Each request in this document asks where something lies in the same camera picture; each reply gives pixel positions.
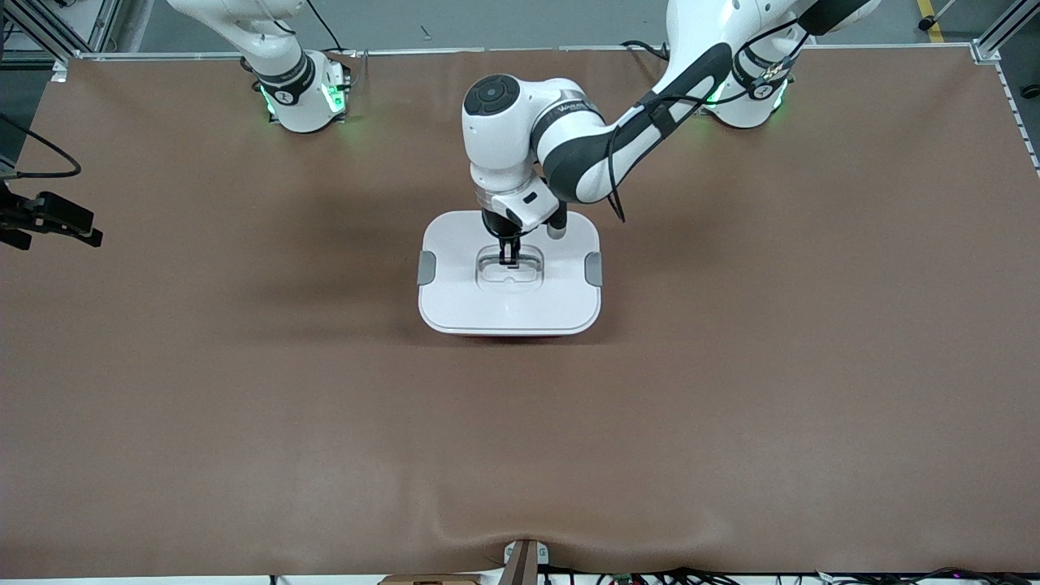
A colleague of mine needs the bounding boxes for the white box lid grey latches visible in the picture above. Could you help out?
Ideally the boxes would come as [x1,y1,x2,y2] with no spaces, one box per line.
[417,210,605,336]

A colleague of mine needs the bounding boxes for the pink plastic box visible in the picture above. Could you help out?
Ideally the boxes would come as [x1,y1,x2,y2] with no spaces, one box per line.
[443,328,582,339]

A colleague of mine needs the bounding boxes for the brown table mat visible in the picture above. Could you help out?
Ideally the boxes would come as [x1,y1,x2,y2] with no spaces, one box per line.
[0,47,1040,579]

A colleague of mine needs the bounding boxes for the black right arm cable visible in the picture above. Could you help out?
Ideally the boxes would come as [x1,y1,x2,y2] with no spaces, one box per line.
[0,114,82,179]

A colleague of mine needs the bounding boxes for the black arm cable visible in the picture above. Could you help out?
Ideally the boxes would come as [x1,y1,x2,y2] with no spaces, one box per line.
[0,114,82,179]
[605,16,813,224]

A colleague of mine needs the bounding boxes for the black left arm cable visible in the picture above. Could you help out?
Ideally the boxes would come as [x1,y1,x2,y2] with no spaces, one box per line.
[605,16,813,224]

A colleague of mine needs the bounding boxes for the aluminium table edge rail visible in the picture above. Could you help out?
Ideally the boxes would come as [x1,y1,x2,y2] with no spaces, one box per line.
[77,44,976,63]

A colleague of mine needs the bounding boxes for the aluminium frame post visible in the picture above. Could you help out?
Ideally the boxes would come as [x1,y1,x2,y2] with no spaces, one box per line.
[0,0,123,82]
[971,0,1040,66]

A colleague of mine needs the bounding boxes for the black left base cable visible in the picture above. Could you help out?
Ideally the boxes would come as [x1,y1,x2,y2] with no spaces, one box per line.
[622,39,675,63]

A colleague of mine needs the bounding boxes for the black base cable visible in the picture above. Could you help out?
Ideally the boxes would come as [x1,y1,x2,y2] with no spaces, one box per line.
[622,39,675,63]
[307,0,350,54]

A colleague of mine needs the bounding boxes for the black right base cable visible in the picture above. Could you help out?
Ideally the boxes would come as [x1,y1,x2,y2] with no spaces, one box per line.
[307,0,350,54]

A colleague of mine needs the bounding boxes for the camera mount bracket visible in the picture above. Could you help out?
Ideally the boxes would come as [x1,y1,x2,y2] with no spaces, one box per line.
[502,539,550,585]

